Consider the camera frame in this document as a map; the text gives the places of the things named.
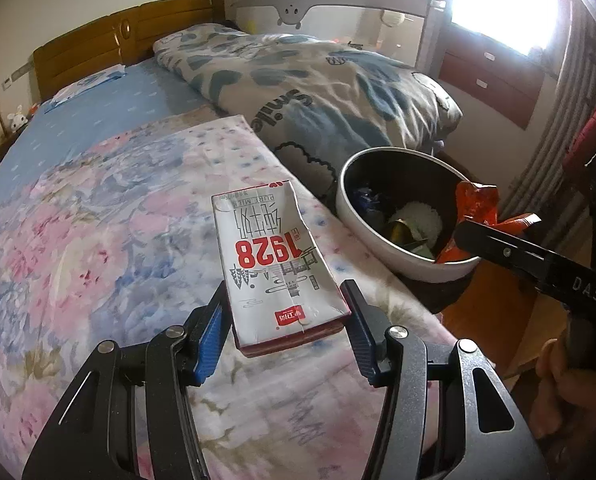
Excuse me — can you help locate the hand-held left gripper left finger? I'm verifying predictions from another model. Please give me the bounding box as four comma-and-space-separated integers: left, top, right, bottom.
22, 281, 227, 480

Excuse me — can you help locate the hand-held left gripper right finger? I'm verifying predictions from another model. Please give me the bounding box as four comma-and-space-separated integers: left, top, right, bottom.
339, 281, 549, 480

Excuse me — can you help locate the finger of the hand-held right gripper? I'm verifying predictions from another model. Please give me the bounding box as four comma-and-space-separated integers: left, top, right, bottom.
455, 218, 554, 281

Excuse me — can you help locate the orange snack packet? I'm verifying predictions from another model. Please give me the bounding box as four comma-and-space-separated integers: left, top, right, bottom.
435, 180, 543, 265

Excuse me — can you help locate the red and white milk carton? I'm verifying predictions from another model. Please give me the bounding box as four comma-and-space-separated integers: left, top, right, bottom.
212, 180, 353, 358

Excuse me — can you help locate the white round waste bin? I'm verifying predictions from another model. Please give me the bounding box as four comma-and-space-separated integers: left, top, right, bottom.
335, 146, 484, 282

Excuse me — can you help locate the blue wrapper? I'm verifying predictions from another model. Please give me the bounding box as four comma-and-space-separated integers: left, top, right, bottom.
353, 187, 385, 217

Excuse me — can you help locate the person's right hand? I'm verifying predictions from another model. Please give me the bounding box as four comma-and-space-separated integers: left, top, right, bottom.
530, 339, 596, 441

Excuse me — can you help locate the floral blanket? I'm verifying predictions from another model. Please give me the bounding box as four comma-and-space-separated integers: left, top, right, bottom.
0, 115, 459, 480

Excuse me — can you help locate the brown drawer cabinet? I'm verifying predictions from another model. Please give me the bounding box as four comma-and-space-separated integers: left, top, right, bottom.
438, 25, 554, 128

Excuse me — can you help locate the striped curtain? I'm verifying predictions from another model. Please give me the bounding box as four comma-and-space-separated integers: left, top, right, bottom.
503, 10, 596, 221

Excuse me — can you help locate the heart print duvet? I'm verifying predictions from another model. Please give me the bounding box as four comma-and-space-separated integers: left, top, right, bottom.
153, 27, 464, 201

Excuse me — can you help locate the blue bed sheet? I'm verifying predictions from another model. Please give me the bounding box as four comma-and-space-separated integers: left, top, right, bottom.
0, 55, 229, 201

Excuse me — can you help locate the wooden nightstand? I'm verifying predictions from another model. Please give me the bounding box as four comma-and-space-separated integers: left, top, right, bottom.
0, 130, 23, 166

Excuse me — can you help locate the blue and white pillow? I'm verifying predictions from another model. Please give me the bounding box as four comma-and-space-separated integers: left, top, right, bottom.
45, 64, 126, 111

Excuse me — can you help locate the small white plush bunny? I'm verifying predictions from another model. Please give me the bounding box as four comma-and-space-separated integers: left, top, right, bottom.
6, 105, 31, 133

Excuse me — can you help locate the wooden headboard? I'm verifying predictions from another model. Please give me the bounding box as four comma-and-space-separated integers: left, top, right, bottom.
32, 0, 226, 103

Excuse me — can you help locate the grey bed guard rail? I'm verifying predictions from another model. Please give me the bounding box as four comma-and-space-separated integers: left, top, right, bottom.
230, 0, 451, 81

